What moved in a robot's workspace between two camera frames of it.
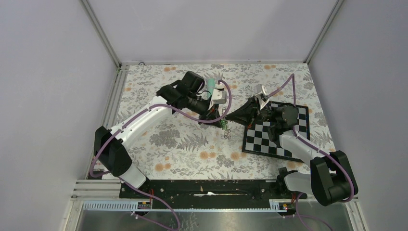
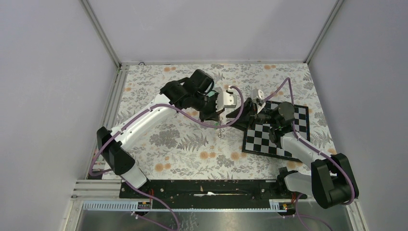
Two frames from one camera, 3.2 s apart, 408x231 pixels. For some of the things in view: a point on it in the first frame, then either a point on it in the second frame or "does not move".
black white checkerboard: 257,139 does not move
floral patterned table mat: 175,147 does not move
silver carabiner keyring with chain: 227,134 → 220,134
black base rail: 215,193 does not move
